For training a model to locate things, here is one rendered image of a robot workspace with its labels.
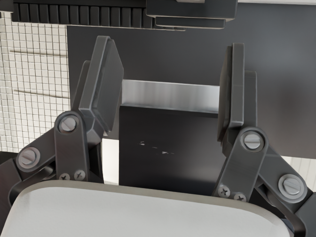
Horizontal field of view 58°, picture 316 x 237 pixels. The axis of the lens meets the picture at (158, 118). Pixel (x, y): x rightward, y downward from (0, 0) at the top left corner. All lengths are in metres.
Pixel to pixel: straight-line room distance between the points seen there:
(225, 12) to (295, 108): 0.43
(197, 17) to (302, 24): 0.39
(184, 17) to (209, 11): 0.04
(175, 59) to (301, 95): 0.32
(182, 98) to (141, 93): 0.03
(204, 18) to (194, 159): 0.23
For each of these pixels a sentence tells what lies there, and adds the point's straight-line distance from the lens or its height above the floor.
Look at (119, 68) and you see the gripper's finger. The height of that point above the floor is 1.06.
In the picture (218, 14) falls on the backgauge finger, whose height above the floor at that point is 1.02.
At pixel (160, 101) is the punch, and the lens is 0.23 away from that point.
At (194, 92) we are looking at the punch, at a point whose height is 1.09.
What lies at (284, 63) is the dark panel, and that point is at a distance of 0.75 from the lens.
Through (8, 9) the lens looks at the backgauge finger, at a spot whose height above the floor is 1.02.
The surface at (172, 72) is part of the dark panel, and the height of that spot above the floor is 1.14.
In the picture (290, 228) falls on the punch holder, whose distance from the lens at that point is 0.26.
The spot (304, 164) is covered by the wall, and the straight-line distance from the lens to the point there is 2.85.
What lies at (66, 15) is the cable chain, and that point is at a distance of 0.65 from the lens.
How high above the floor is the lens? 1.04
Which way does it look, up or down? 17 degrees up
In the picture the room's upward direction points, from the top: 177 degrees counter-clockwise
